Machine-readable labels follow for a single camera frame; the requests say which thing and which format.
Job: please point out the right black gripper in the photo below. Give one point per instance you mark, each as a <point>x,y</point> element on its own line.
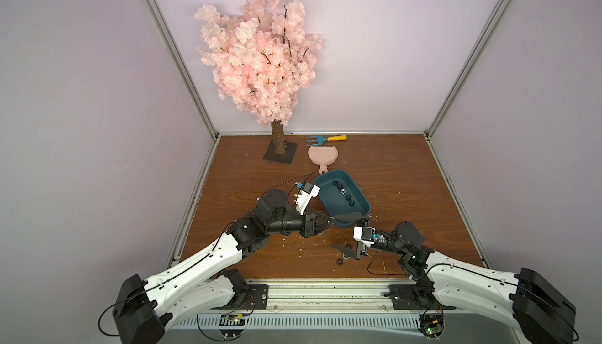
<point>364,247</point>

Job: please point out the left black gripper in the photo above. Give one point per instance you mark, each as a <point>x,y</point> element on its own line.
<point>308,230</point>

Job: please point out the teal plastic storage box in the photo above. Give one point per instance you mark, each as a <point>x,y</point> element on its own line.
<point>335,203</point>

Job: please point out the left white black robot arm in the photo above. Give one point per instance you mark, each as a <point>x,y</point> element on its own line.
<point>146,308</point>

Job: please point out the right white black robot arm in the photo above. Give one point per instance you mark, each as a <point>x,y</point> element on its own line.
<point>525,301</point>

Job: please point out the pink toy dustpan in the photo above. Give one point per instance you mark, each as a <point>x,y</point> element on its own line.
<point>323,157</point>

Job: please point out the blue yellow toy rake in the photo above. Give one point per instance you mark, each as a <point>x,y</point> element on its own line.
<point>317,141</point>

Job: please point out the right circuit board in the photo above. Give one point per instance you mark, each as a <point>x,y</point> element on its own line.
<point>431,326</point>

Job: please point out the circuit board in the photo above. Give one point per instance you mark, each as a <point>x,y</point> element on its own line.
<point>231,326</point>
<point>431,326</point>

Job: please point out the left circuit board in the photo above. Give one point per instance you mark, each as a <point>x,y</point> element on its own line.
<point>231,326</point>

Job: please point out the pink artificial blossom tree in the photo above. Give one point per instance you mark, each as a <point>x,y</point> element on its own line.
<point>261,59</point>

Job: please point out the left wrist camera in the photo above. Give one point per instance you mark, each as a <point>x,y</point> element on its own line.
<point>307,191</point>

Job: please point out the aluminium front rail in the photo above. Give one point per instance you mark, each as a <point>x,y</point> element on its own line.
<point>329,297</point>

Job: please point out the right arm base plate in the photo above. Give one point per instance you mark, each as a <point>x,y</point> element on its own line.
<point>414,297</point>

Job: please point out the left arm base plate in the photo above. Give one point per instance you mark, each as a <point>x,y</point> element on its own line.
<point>255,298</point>

